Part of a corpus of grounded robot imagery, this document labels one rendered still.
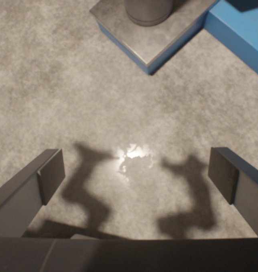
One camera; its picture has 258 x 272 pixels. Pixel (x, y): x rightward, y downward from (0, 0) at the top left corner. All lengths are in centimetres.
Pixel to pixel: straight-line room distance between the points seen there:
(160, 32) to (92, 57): 39
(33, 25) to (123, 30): 62
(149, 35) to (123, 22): 13
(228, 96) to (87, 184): 80
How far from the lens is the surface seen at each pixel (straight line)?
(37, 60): 126
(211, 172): 17
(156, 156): 93
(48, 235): 102
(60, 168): 16
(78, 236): 98
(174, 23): 98
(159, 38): 93
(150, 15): 91
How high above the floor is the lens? 93
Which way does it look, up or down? 79 degrees down
